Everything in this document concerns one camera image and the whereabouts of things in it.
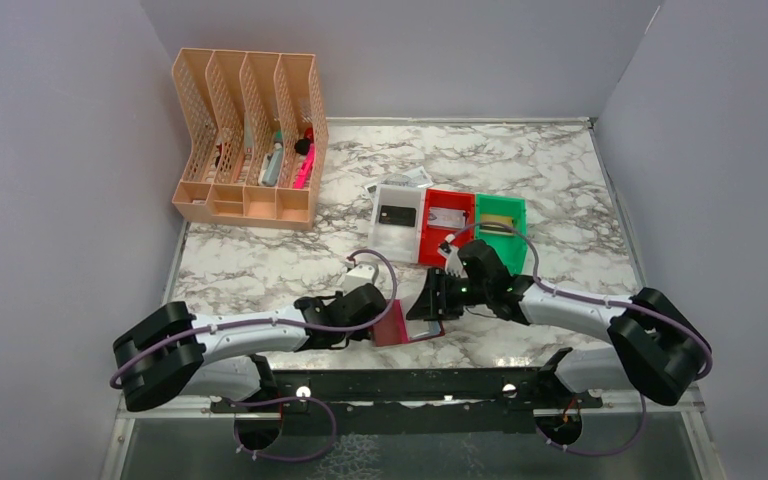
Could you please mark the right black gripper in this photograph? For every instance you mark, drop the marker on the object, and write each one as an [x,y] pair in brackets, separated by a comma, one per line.
[430,305]

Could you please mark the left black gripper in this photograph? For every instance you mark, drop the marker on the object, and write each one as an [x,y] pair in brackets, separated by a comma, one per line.
[360,334]

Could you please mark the red leather card holder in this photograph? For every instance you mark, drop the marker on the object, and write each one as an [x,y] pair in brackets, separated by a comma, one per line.
[394,329]

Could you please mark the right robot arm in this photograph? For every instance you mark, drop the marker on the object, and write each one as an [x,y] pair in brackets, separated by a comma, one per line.
[649,345]

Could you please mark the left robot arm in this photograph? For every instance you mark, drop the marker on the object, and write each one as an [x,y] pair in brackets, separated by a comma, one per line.
[174,352]

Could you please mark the silver credit card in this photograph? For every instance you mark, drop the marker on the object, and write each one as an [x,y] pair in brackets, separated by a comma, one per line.
[446,218]

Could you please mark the black credit card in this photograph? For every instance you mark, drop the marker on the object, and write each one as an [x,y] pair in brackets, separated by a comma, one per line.
[397,215]

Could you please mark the gold credit card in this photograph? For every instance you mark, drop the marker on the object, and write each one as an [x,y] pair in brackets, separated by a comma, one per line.
[501,224]

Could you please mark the red plastic bin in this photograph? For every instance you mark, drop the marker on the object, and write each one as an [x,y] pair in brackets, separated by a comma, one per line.
[430,237]

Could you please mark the white plastic bin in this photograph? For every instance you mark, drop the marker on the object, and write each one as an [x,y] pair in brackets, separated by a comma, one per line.
[397,244]

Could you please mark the green plastic bin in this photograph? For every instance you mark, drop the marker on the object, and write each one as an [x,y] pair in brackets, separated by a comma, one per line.
[508,210]

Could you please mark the paper receipts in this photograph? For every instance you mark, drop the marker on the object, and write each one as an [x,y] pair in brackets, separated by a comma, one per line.
[415,177]

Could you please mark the pink highlighter pen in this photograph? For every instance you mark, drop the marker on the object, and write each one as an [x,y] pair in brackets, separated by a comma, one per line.
[305,148]

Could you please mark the grey green marker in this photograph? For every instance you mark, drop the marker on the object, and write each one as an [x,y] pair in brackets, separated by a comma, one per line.
[272,162]

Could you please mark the peach plastic file organizer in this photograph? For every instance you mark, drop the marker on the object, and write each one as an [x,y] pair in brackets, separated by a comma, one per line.
[233,103]

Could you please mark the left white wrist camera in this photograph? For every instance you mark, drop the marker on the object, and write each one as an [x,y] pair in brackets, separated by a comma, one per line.
[360,275]

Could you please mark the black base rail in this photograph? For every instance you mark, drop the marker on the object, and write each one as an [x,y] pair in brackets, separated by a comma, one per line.
[407,401]

